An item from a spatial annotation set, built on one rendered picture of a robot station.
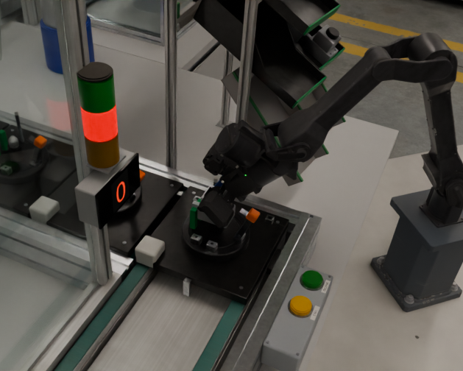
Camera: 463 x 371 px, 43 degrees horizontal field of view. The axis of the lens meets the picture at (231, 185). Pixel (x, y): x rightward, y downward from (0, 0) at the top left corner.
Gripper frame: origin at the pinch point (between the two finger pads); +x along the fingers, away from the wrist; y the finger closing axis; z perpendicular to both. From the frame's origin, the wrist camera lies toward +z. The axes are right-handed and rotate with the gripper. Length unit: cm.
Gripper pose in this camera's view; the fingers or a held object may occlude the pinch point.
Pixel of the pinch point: (215, 195)
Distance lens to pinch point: 112.6
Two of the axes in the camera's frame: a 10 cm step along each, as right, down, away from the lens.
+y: -3.9, 5.8, -7.2
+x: -6.5, 3.7, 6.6
